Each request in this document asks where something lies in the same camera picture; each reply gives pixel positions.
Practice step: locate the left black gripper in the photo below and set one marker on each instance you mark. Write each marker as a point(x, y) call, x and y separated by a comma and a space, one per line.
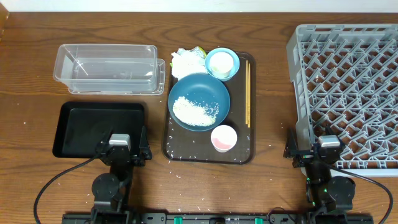
point(147, 153)

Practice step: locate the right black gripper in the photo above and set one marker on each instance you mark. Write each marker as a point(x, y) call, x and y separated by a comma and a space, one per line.
point(304, 156)

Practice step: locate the white rice pile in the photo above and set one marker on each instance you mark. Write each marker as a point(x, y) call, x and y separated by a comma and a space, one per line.
point(193, 113)

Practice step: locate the pink cup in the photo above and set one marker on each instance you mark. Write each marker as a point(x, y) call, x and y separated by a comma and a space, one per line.
point(223, 138)

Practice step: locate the dark blue plate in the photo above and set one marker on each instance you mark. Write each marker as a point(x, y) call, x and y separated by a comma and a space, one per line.
point(201, 88)

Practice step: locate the cream white cup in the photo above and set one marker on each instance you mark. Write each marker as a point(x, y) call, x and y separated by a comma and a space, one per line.
point(221, 64)

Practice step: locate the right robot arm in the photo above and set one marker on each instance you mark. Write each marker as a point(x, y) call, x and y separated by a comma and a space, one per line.
point(331, 196)

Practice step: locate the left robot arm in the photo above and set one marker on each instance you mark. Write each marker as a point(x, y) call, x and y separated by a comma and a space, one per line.
point(111, 190)

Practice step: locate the black waste tray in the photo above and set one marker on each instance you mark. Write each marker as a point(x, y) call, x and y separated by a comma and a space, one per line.
point(82, 125)

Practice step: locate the grey dishwasher rack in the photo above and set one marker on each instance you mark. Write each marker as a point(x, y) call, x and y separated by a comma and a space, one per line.
point(345, 79)

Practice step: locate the crumpled white paper napkin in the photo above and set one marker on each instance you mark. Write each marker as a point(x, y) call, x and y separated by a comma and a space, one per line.
point(186, 62)

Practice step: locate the clear plastic bin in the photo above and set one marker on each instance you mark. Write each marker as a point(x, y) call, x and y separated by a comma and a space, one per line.
point(110, 69)

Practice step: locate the light blue bowl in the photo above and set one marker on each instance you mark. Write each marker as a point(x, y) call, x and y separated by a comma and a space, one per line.
point(235, 66)

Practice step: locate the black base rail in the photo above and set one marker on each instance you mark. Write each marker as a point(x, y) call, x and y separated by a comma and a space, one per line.
point(155, 218)

